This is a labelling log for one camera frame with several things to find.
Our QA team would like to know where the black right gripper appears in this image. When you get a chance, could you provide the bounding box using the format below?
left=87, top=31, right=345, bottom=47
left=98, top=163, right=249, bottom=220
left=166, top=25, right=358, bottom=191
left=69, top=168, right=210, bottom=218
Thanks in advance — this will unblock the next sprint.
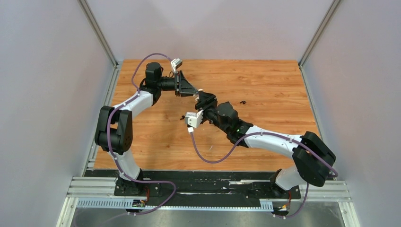
left=195, top=91, right=229, bottom=134

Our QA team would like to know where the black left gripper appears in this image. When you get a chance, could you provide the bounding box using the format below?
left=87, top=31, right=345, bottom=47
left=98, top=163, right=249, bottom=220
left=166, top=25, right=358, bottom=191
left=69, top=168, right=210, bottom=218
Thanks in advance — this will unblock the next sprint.
left=157, top=70, right=199, bottom=98

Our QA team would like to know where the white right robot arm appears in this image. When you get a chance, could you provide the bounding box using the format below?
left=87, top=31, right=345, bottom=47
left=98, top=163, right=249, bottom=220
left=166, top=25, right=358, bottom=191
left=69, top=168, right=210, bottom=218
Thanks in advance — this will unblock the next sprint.
left=186, top=91, right=338, bottom=198

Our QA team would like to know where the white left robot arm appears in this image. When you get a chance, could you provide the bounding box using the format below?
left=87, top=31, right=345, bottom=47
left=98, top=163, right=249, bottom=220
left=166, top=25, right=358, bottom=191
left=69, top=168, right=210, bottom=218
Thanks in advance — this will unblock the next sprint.
left=94, top=58, right=199, bottom=195

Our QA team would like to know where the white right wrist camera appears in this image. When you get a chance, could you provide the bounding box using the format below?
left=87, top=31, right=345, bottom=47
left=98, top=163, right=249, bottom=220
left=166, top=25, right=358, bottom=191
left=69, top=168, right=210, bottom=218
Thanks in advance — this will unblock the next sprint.
left=184, top=110, right=203, bottom=128

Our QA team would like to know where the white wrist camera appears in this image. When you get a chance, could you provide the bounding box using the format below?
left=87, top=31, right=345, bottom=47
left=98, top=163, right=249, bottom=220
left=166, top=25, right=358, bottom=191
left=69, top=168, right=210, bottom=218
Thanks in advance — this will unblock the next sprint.
left=170, top=58, right=183, bottom=73
left=184, top=110, right=203, bottom=128

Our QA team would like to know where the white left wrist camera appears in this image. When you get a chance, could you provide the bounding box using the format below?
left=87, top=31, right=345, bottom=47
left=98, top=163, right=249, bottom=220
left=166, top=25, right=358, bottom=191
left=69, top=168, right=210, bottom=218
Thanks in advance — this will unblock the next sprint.
left=170, top=58, right=183, bottom=73

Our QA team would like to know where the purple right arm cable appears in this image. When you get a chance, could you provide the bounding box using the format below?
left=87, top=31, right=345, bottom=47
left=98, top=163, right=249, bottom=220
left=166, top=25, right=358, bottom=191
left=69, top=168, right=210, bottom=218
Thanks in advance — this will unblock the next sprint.
left=188, top=127, right=339, bottom=219

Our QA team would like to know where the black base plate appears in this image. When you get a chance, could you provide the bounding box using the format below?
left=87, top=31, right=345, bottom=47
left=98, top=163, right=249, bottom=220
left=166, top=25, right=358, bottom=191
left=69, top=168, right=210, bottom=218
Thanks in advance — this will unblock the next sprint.
left=84, top=169, right=301, bottom=208

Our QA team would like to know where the white slotted cable duct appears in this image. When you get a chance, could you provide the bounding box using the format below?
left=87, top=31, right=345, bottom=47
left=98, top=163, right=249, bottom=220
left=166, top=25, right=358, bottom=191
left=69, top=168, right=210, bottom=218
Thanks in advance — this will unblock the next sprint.
left=76, top=200, right=274, bottom=212

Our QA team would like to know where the left aluminium frame post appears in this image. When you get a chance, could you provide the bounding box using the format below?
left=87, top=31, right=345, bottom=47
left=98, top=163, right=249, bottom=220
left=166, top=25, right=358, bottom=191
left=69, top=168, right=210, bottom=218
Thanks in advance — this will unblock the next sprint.
left=77, top=0, right=119, bottom=68

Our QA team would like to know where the aluminium frame post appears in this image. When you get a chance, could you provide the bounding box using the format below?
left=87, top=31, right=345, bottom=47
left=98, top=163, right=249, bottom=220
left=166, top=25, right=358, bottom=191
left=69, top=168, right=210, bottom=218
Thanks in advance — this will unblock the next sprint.
left=77, top=0, right=119, bottom=68
left=298, top=0, right=342, bottom=69

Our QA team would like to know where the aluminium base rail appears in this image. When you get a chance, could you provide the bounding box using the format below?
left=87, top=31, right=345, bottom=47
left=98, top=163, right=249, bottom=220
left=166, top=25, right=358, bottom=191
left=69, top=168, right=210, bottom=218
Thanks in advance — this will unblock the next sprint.
left=67, top=177, right=352, bottom=202

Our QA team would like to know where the right aluminium frame post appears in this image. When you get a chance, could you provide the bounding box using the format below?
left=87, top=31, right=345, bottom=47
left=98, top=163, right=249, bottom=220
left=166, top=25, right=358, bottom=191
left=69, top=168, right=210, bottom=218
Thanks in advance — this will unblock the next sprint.
left=298, top=0, right=342, bottom=69

